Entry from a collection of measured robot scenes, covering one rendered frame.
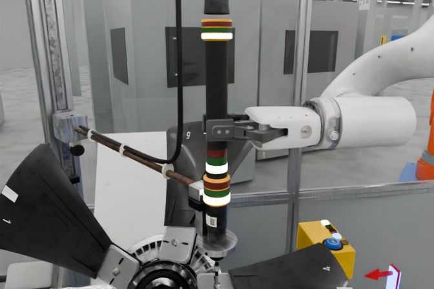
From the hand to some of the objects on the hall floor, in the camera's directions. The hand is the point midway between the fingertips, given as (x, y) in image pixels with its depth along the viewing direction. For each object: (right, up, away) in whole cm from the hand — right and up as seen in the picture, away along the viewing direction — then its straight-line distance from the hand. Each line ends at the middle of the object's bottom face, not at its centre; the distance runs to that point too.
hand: (216, 126), depth 51 cm
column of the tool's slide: (-50, -131, +88) cm, 165 cm away
